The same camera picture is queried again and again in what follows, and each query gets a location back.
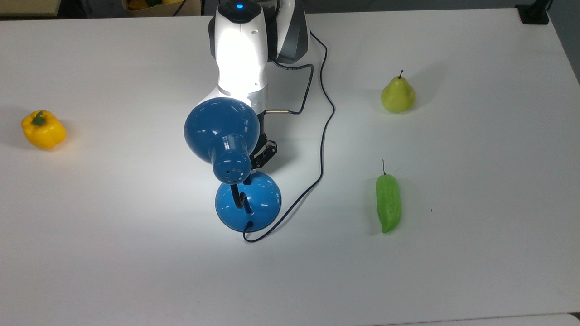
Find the wooden furniture piece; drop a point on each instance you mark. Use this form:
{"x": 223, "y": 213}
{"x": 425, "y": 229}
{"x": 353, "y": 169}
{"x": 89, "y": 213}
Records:
{"x": 27, "y": 7}

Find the yellow bell pepper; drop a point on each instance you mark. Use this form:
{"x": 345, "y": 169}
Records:
{"x": 43, "y": 131}

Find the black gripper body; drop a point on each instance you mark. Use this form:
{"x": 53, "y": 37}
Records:
{"x": 263, "y": 129}

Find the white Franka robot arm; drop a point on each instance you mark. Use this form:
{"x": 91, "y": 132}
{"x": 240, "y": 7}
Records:
{"x": 240, "y": 54}

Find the cardboard box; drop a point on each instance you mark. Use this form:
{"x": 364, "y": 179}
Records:
{"x": 163, "y": 7}

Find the blue desk lamp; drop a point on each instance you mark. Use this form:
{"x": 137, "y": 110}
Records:
{"x": 222, "y": 131}

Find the green chili pepper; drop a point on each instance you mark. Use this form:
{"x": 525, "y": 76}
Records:
{"x": 388, "y": 203}

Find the green pear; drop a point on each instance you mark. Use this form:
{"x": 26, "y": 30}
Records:
{"x": 398, "y": 96}

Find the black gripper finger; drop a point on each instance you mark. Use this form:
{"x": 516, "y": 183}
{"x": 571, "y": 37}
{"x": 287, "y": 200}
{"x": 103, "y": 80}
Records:
{"x": 268, "y": 153}

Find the white adjacent table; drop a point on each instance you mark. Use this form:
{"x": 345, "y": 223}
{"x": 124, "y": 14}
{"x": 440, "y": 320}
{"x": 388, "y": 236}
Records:
{"x": 498, "y": 320}

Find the black clamp base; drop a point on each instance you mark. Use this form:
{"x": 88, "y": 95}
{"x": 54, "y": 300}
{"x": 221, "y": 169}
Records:
{"x": 534, "y": 12}

